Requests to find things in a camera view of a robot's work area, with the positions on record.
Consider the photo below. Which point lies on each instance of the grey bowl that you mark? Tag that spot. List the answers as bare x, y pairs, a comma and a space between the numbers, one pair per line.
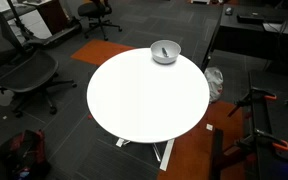
172, 50

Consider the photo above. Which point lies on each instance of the white table base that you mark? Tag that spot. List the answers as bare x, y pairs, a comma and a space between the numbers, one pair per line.
167, 155

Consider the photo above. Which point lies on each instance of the white plastic bag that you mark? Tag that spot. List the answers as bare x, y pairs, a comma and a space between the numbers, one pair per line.
214, 83

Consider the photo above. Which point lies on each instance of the small white paper scrap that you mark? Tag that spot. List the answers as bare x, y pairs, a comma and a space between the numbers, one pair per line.
209, 127

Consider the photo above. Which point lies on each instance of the black swivel office chair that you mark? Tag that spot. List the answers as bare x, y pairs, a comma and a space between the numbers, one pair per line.
95, 10

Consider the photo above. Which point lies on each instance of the black low platform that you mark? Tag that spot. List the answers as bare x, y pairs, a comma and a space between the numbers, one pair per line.
57, 35

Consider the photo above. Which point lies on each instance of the grey computer mouse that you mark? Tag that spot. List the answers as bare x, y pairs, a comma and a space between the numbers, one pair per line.
229, 10

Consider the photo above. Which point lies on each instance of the black mesh office chair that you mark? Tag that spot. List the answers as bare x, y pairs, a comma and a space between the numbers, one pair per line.
27, 71

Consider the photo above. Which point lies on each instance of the brown wooden cabinet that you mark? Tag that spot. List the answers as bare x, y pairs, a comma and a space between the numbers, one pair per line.
52, 15

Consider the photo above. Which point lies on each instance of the black flat device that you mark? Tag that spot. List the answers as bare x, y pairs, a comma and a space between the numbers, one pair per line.
250, 18

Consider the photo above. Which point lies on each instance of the white desk panel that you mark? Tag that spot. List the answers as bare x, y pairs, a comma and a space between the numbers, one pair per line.
34, 23

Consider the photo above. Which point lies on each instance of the red and black bag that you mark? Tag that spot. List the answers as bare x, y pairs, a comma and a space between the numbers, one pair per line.
27, 150

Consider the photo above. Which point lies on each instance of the black workbench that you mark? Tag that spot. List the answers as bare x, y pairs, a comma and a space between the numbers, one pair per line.
277, 133

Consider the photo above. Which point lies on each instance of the dark red stand frame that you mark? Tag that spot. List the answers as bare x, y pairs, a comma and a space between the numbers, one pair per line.
219, 156

